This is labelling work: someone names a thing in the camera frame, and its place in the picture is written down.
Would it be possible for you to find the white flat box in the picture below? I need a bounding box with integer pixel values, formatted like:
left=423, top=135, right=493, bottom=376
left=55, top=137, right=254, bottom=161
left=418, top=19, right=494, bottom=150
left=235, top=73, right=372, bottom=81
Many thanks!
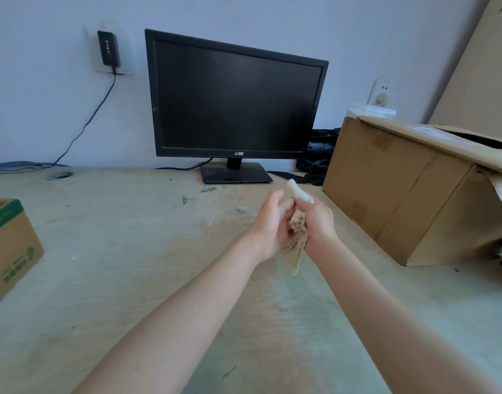
left=346, top=103, right=397, bottom=119

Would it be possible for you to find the small green-trimmed cardboard box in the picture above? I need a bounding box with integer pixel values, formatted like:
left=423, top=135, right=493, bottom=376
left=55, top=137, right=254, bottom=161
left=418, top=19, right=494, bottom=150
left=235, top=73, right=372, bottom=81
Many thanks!
left=0, top=198, right=45, bottom=312

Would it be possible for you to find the white wall socket with plug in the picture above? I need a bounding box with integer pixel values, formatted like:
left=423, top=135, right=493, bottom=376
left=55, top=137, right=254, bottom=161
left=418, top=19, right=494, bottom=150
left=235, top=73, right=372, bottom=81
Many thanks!
left=367, top=77, right=392, bottom=108

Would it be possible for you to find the person's left hand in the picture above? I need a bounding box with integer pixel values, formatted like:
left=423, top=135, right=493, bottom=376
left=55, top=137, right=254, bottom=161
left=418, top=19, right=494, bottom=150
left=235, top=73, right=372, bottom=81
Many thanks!
left=250, top=190, right=296, bottom=264

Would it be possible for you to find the large brown cardboard box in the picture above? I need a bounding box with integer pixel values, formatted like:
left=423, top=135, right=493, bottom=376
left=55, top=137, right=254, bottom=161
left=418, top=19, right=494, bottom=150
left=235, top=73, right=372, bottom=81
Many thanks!
left=322, top=115, right=502, bottom=266

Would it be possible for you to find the leaning cardboard sheet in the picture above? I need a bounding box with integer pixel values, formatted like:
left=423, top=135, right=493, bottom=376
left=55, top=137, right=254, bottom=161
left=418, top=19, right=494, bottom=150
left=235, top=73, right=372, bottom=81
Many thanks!
left=427, top=0, right=502, bottom=136

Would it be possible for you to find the black bag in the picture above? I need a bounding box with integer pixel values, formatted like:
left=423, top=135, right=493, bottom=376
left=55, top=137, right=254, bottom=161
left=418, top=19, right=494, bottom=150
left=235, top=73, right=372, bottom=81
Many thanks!
left=268, top=127, right=341, bottom=186

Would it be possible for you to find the black monitor cable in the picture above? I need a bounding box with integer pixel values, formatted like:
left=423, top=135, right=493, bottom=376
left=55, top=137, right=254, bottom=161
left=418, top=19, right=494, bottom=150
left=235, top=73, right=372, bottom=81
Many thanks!
left=154, top=157, right=214, bottom=171

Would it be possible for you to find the blue cable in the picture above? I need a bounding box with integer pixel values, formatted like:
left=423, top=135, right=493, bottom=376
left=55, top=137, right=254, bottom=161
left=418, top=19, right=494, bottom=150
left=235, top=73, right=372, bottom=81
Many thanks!
left=0, top=161, right=71, bottom=174

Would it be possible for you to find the person's left forearm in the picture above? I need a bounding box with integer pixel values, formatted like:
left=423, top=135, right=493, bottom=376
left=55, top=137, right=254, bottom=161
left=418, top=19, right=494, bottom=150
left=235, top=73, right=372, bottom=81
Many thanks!
left=72, top=231, right=263, bottom=394

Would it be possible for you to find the black adapter cable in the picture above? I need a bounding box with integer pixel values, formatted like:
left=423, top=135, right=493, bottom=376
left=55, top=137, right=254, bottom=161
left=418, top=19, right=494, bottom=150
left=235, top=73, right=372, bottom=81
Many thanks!
left=0, top=71, right=117, bottom=175

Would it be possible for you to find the person's right forearm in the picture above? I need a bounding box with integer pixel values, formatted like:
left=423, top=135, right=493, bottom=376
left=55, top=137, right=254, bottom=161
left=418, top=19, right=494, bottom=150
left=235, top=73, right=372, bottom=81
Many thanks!
left=304, top=238, right=502, bottom=394

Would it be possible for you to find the black power adapter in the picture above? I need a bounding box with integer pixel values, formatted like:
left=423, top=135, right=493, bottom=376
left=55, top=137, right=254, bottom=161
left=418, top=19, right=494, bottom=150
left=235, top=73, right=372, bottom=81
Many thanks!
left=97, top=30, right=121, bottom=74

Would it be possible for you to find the person's right hand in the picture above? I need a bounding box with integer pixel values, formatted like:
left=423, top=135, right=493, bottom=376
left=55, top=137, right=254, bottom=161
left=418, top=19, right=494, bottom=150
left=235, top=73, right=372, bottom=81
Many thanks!
left=294, top=198, right=341, bottom=260

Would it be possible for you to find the black computer monitor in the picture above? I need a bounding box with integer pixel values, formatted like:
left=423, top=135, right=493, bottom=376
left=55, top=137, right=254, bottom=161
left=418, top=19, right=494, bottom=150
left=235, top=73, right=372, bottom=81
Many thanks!
left=145, top=29, right=329, bottom=184

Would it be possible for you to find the beige cleaning cloth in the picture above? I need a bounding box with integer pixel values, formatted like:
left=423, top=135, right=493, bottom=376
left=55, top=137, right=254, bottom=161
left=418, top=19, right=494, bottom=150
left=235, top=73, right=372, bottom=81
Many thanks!
left=281, top=179, right=315, bottom=276

